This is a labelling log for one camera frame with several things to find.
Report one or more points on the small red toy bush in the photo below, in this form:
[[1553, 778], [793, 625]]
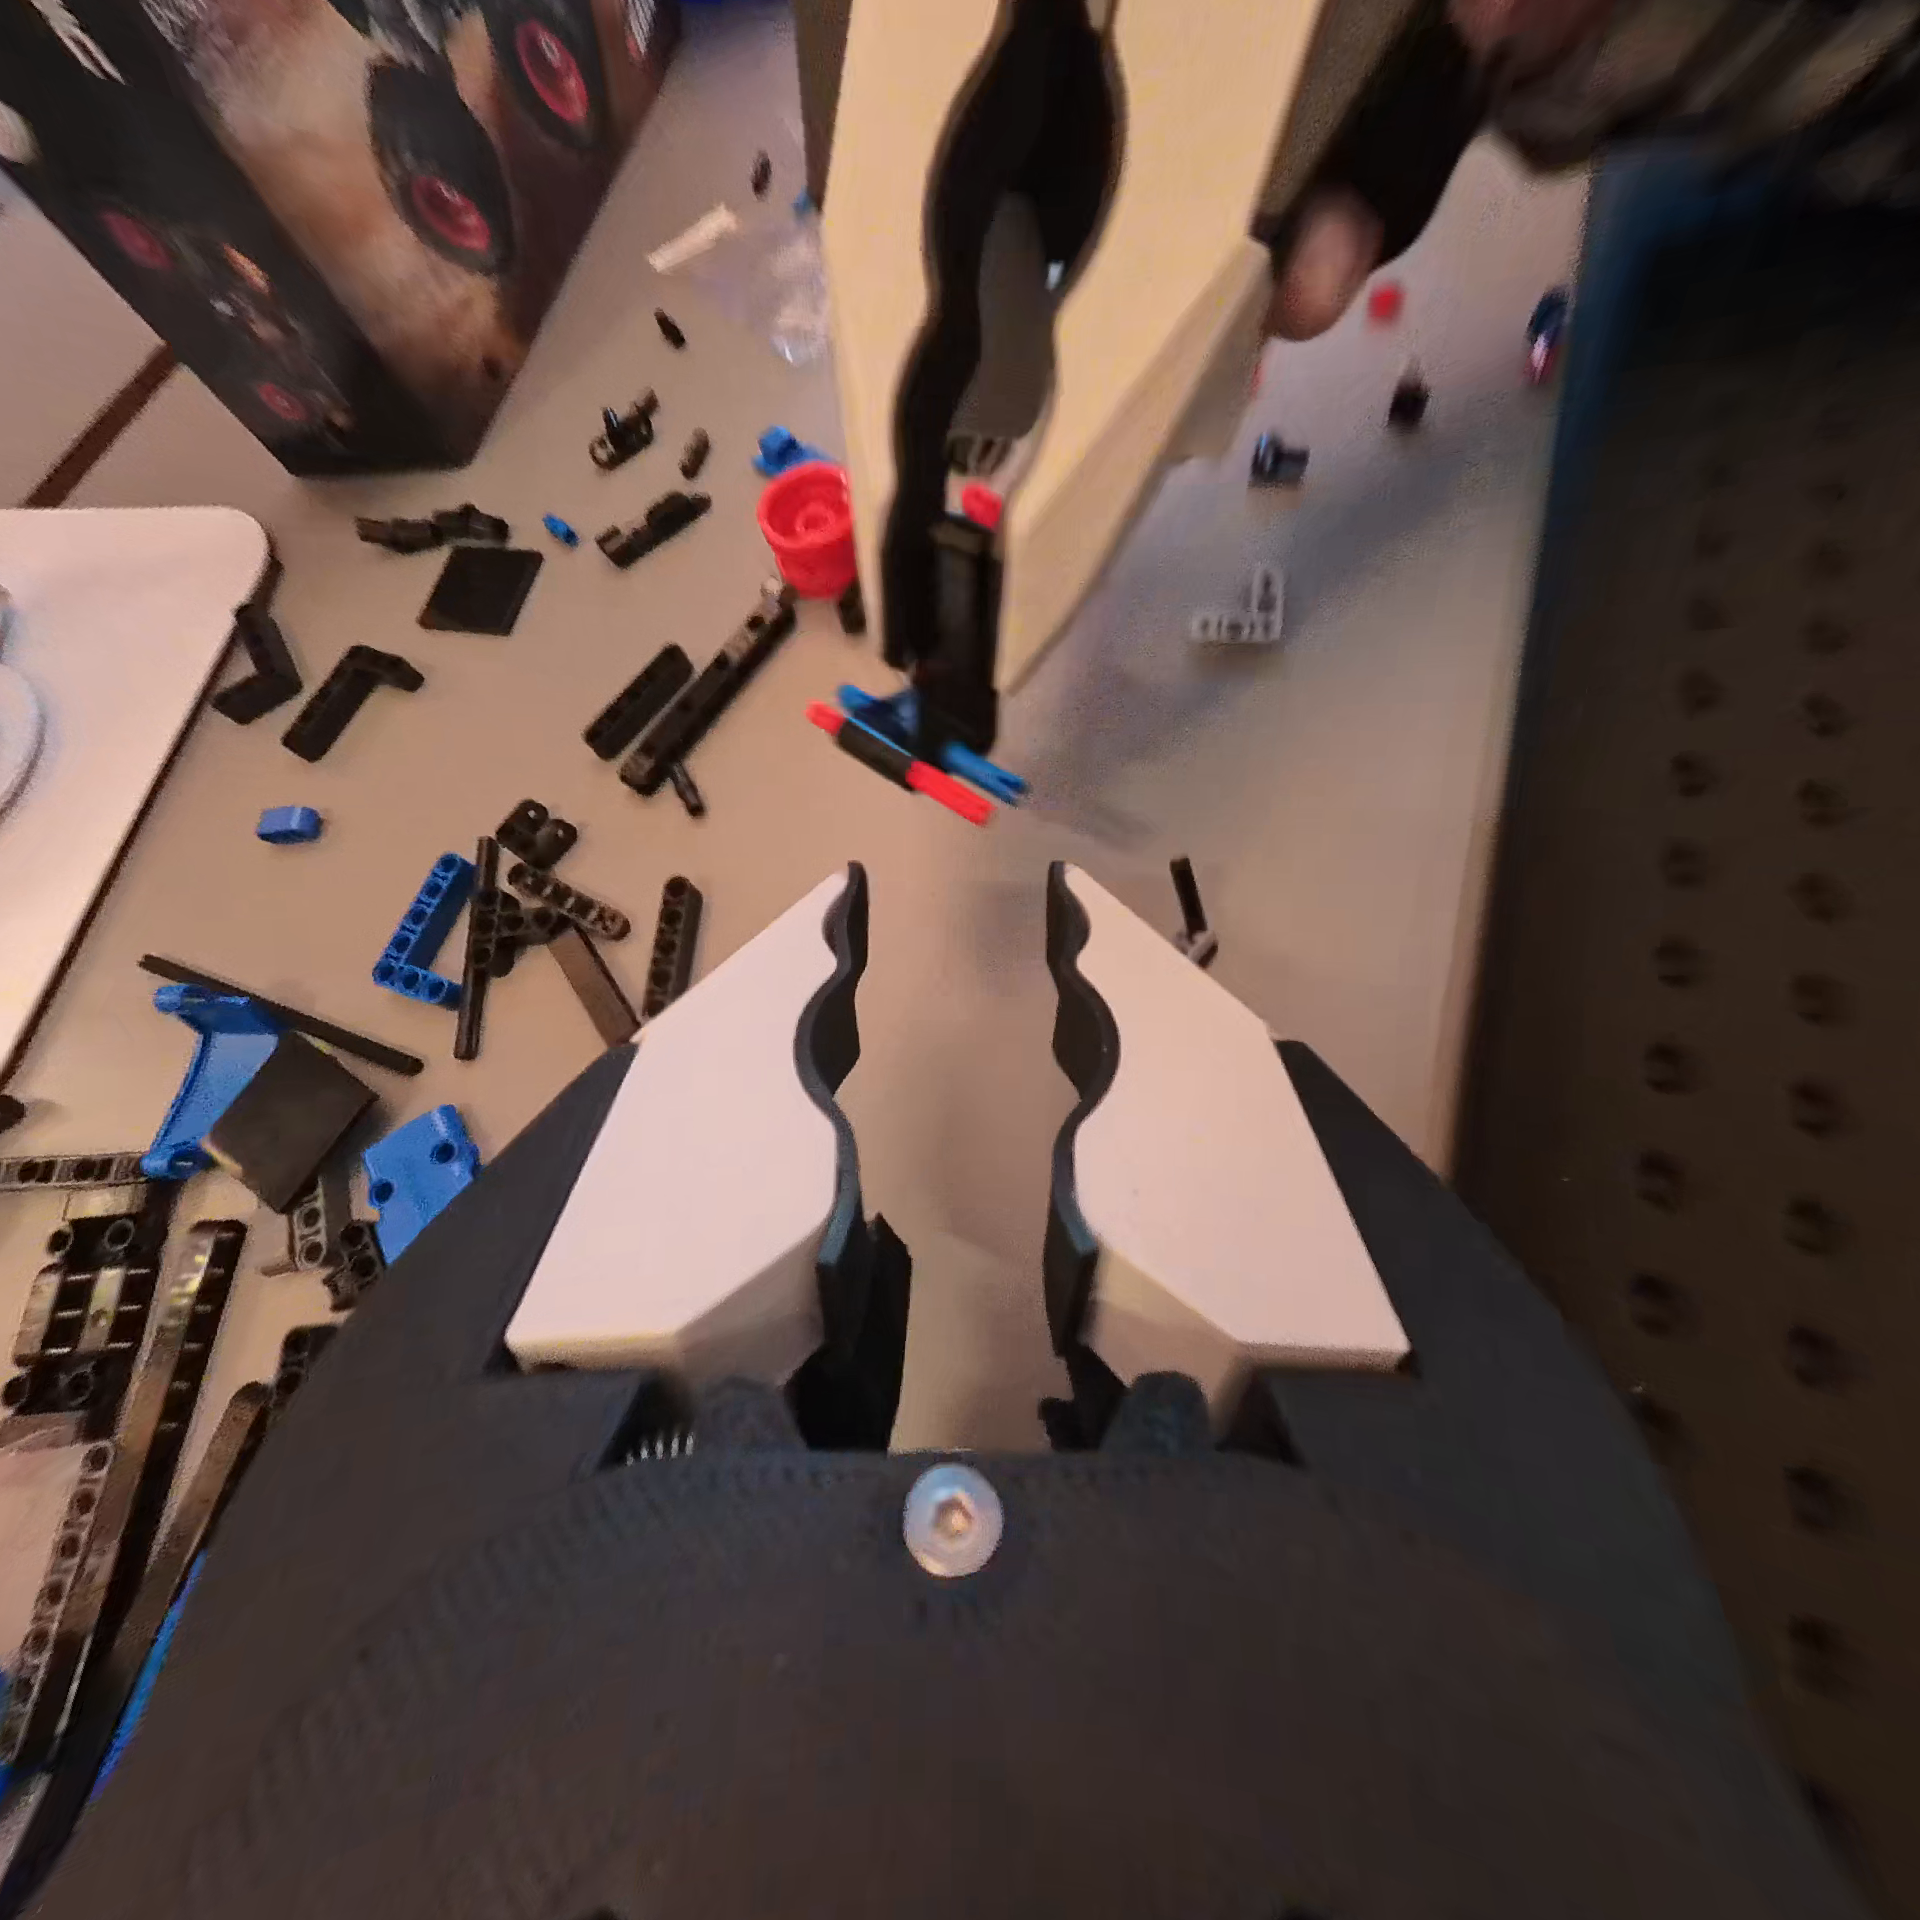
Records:
[[1388, 302]]

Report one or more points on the white book stand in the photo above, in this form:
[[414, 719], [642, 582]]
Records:
[[106, 721]]

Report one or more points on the clear plastic bag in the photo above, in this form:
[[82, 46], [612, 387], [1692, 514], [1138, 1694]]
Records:
[[781, 283]]

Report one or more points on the grey liftarm with pins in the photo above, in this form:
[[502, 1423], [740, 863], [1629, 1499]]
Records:
[[1194, 902]]

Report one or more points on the large red toy wheel hub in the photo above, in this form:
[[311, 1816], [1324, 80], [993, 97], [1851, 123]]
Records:
[[809, 532]]

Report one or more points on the small black toy bush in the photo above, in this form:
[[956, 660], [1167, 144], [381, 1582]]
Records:
[[1282, 460]]

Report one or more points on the black connector with axle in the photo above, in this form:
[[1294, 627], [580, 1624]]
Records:
[[623, 427]]

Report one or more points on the wide black studded toy beam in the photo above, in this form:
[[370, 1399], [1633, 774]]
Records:
[[84, 1305]]

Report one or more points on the person's right forearm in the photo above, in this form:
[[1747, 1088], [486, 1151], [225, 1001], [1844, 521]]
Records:
[[1694, 75]]

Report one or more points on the black joined toy beams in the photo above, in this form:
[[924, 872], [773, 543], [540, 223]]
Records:
[[482, 945]]

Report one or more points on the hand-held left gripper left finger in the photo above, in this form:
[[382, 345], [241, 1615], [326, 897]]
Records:
[[675, 1200]]

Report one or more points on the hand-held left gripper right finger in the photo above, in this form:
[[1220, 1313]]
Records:
[[1230, 1200]]

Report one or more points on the blue flat toy panel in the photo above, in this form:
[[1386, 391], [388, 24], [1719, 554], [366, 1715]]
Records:
[[782, 451]]

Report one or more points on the red blue toy pin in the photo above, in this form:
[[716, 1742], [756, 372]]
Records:
[[1548, 339]]

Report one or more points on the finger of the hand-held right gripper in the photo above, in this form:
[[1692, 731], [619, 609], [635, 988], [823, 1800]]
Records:
[[878, 224], [1171, 224]]

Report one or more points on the short black toy beam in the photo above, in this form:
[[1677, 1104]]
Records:
[[639, 703]]

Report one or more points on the blue curved toy panel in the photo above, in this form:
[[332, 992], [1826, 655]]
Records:
[[196, 1080]]

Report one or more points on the grey angled thin liftarm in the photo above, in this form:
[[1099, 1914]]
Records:
[[1253, 618]]

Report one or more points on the small grey toy connector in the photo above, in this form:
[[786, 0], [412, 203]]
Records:
[[331, 1236]]

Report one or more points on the black blue toy brick assembly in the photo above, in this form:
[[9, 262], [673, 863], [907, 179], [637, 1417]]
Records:
[[955, 628]]

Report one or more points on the small black flat toy tile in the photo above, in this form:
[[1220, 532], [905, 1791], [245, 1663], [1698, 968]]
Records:
[[293, 1124]]

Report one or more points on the grey desk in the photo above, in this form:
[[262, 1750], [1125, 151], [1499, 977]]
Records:
[[1276, 750]]

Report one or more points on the blue angled toy beam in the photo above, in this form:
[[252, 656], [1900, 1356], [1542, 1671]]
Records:
[[421, 937]]

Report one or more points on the toy set cardboard box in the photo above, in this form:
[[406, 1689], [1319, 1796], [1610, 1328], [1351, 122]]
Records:
[[300, 224]]

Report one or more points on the small blue toy brick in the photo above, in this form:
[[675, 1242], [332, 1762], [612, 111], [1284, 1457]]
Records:
[[290, 823]]

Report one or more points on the grey black toy connector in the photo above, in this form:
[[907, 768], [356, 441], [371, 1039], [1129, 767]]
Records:
[[1407, 398]]

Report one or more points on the long dark toy beam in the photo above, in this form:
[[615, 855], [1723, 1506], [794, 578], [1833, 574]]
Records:
[[189, 1348]]

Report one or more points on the large black flat toy tile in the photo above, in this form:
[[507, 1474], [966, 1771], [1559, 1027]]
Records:
[[482, 590]]

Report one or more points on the long black toy beam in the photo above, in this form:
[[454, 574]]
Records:
[[706, 692]]

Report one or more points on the thin black studded beam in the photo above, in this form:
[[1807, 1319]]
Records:
[[77, 1171]]

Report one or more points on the blue studded toy beam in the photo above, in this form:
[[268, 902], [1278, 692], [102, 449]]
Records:
[[421, 1178]]

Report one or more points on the person's right hand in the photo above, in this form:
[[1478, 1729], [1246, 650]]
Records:
[[1329, 270]]

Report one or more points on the black dimpled panel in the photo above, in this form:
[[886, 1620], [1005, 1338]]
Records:
[[1724, 1049]]

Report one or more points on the black toy panel piece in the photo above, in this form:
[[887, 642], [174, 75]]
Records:
[[653, 531]]

